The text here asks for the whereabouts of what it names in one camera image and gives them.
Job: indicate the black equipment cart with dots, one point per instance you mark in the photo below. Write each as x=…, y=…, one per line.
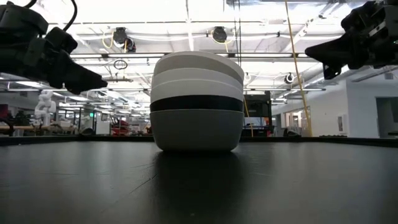
x=258, y=109

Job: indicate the black bowl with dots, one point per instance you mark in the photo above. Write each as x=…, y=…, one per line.
x=196, y=103

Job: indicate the dark grey bowl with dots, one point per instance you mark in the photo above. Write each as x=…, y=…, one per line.
x=196, y=130

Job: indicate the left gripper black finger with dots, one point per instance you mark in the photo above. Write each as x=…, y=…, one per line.
x=79, y=77

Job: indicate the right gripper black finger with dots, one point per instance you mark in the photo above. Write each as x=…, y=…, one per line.
x=331, y=71
x=337, y=51

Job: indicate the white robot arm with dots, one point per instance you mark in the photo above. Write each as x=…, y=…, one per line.
x=46, y=107

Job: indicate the light grey bowl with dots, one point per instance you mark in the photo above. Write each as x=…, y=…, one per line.
x=180, y=67

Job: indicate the white plate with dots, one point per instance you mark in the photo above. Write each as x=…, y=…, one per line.
x=217, y=57

